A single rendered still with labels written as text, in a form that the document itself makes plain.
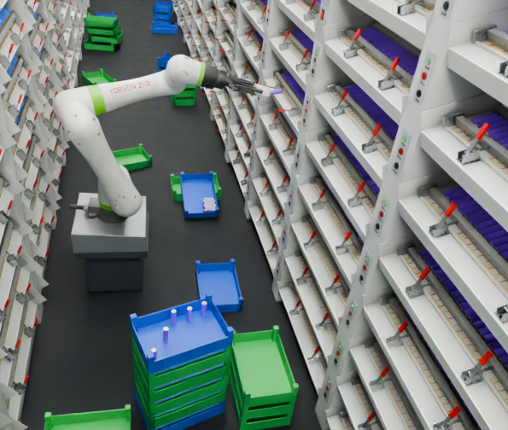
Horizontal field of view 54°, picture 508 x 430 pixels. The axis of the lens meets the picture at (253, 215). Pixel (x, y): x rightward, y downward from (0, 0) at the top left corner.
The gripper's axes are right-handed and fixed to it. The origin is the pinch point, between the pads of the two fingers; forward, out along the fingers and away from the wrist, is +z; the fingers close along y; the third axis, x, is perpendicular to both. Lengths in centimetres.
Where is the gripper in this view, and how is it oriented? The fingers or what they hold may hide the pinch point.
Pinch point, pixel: (261, 90)
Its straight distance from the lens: 212.8
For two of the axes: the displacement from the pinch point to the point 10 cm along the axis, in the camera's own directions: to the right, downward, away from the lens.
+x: -3.2, 8.0, 5.1
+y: -2.0, -5.8, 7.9
